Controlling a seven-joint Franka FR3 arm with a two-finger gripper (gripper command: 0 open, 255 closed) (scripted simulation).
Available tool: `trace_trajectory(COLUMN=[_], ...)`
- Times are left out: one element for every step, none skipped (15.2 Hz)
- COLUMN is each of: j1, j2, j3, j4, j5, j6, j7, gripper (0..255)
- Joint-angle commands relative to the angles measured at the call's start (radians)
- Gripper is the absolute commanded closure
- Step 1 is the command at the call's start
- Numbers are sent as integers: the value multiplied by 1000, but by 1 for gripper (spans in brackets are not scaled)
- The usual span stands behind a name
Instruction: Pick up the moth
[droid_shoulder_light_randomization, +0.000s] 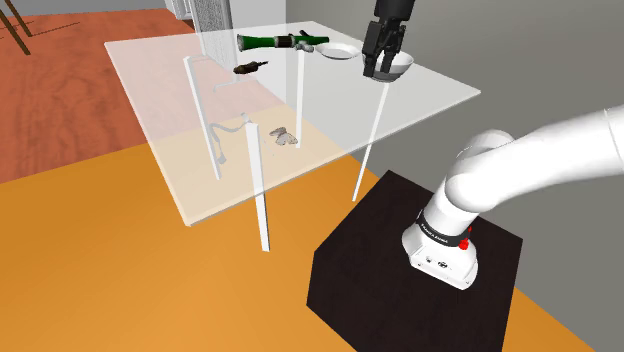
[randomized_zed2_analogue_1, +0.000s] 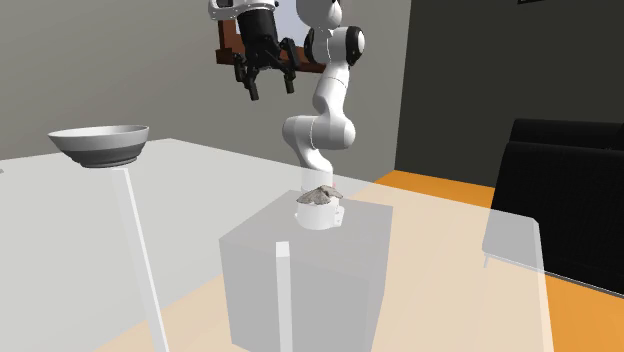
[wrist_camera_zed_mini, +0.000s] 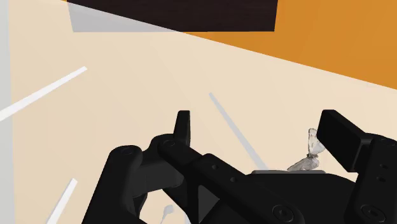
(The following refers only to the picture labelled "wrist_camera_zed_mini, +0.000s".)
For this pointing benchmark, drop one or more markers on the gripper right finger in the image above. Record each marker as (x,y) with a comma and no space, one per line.
(375,173)

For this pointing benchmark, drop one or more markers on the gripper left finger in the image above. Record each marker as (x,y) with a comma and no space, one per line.
(214,173)

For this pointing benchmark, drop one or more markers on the clear crumpled glass object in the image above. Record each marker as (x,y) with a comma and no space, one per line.
(308,163)

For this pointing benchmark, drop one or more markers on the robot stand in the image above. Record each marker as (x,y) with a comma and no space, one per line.
(186,14)

